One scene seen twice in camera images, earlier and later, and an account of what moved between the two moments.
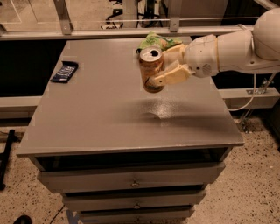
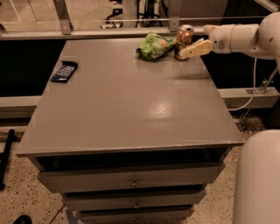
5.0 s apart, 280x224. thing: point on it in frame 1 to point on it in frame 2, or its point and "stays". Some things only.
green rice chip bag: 154,39 stays
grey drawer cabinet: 117,153 stays
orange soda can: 151,66 to 185,38
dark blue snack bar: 66,72 stays
